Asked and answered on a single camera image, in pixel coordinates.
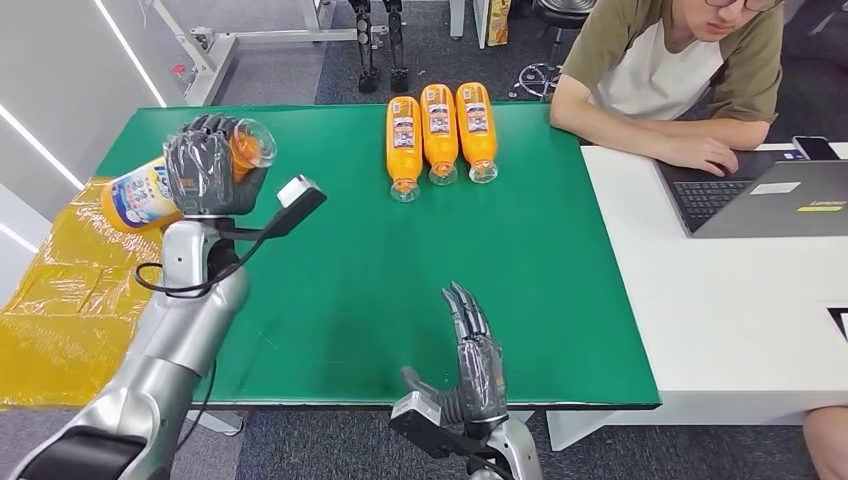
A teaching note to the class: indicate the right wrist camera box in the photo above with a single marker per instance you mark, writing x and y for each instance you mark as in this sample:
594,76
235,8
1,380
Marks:
414,409

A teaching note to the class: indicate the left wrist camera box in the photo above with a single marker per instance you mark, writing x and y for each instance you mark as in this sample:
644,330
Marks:
298,199

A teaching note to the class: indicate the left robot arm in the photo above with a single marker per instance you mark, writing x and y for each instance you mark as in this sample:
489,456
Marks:
185,324

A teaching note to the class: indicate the orange bottle with clear cap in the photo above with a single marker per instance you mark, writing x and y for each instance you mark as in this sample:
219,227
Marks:
438,129
404,142
476,126

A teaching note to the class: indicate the white metal stand frame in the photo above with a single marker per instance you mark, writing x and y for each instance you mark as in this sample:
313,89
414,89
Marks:
212,60

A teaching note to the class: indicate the white desk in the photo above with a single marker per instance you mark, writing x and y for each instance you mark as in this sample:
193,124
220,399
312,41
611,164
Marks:
729,318

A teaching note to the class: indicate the yellow printed box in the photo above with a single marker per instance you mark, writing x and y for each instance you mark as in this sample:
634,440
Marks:
498,20

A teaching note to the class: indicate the black smartphone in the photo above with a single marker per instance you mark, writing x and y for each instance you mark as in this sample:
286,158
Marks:
816,148

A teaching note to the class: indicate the black stool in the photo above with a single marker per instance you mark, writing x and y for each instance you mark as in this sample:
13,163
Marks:
563,13

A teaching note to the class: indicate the orange bottle with white-blue label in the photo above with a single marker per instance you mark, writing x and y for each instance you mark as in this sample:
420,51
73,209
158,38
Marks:
136,199

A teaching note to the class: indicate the black pad with white edge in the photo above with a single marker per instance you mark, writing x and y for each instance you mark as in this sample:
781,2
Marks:
840,321

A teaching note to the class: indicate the yellow plastic sheet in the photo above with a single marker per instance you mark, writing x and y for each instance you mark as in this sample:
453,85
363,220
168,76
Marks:
60,305

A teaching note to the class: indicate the grey laptop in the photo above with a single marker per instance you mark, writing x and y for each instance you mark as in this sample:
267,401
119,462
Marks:
762,199

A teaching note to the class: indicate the white table foot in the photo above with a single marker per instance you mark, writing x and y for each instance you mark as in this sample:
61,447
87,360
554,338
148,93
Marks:
218,422

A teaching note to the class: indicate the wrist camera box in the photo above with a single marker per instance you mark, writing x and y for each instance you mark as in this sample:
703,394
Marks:
414,409
298,199

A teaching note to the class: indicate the person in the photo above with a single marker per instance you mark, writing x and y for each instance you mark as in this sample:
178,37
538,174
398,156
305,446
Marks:
828,444
662,66

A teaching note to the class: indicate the green table mat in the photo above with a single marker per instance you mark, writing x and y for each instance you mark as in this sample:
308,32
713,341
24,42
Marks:
371,265

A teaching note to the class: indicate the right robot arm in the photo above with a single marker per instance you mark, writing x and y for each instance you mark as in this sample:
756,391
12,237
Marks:
517,450

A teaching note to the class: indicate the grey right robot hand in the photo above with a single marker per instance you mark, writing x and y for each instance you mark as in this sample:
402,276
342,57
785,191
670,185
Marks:
480,371

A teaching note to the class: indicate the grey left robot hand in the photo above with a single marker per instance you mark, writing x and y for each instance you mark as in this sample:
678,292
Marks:
199,172

